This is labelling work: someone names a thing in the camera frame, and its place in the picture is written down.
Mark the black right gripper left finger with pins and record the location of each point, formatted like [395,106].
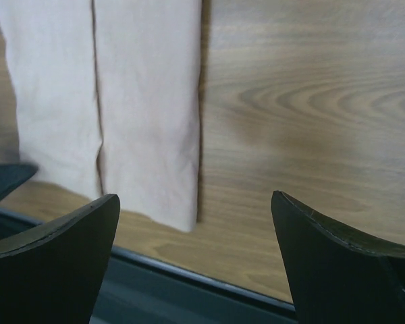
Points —
[52,273]

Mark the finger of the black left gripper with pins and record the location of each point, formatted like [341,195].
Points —
[14,175]

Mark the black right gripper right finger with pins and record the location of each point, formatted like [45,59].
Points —
[337,273]

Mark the beige t shirt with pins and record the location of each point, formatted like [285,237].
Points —
[107,99]

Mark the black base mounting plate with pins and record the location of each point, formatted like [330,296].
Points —
[136,289]

